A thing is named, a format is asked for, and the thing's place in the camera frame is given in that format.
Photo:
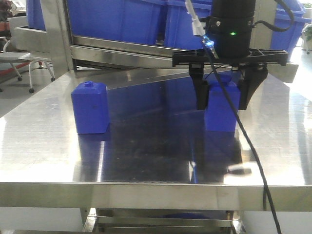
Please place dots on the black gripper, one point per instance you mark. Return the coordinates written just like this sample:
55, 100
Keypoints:
227, 41

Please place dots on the blue bottle part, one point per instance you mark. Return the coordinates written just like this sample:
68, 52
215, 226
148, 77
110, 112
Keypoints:
218, 115
90, 106

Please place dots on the stainless steel shelf rack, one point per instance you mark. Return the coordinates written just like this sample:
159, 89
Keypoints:
65, 51

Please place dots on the blue plastic bin centre-right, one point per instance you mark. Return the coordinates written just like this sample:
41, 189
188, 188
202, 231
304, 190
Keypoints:
179, 33

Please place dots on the blue plastic bin far right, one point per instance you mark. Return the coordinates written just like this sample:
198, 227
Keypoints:
288, 40

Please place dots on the potted green plant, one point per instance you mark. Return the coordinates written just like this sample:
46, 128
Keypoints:
307, 32

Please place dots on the blue plastic bin centre-left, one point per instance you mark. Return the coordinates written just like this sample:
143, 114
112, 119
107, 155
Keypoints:
134, 21

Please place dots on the blue plastic bin far left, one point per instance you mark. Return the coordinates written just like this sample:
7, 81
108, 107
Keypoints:
35, 15

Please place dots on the grey office chair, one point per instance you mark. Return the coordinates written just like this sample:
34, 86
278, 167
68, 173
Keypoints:
16, 57

